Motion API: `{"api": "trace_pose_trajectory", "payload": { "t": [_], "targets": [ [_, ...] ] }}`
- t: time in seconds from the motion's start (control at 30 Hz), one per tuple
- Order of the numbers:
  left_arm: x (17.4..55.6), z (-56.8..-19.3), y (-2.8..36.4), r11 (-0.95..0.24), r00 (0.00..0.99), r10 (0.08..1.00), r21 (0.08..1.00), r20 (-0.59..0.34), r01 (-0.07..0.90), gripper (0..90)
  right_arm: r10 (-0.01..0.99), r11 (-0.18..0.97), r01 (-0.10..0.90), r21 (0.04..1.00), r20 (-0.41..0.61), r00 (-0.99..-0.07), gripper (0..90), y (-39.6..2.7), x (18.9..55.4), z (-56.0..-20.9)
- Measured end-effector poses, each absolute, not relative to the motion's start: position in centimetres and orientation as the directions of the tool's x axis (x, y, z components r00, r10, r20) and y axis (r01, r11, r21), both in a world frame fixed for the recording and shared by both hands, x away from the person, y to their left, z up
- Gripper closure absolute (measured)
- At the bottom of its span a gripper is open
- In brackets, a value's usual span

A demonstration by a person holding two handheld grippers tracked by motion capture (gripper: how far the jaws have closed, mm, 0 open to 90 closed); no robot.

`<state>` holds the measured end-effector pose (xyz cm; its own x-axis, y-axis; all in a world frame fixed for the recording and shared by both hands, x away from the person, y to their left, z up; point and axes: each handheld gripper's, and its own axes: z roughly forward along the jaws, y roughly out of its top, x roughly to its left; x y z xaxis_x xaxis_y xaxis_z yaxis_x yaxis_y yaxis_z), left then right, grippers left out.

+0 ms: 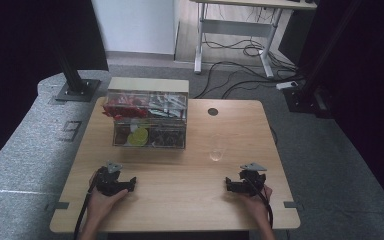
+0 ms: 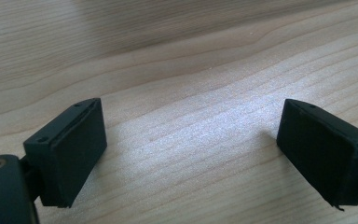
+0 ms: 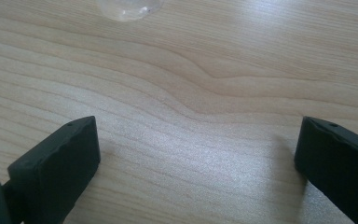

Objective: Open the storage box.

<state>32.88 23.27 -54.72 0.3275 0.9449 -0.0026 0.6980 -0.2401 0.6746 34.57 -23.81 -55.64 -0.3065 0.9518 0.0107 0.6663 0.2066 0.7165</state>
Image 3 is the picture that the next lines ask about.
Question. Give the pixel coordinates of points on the clear plastic cup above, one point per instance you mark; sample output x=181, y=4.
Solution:
x=129, y=9

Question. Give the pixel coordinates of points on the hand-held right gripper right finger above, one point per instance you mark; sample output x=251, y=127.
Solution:
x=338, y=168

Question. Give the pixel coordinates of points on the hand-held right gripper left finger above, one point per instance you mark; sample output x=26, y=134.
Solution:
x=59, y=165

